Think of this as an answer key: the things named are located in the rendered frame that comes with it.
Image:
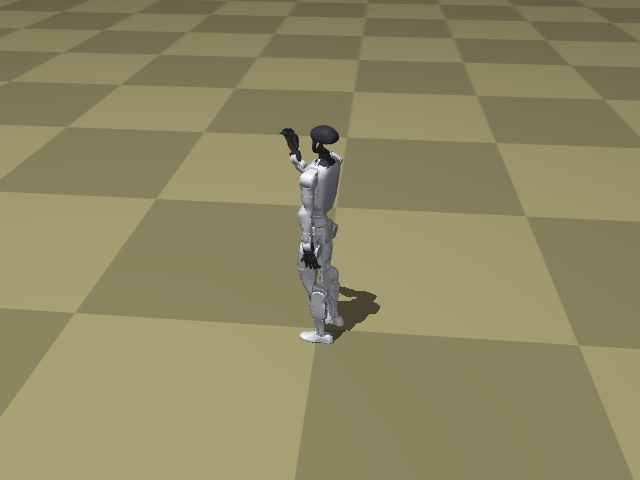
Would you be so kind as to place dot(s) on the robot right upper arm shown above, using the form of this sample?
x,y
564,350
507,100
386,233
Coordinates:
x,y
339,157

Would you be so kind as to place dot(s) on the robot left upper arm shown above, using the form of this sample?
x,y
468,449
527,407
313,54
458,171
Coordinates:
x,y
308,181

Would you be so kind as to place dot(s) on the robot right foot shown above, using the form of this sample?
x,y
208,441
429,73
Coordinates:
x,y
337,320

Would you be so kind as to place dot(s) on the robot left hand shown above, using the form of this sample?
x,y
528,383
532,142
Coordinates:
x,y
309,258

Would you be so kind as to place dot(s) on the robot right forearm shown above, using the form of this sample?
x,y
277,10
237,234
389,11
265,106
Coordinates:
x,y
299,165

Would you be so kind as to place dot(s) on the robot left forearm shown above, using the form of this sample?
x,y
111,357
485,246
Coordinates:
x,y
306,225

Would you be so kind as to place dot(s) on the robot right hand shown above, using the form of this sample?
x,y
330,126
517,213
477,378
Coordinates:
x,y
292,141

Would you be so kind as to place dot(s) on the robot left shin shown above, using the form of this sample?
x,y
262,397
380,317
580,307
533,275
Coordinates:
x,y
318,307

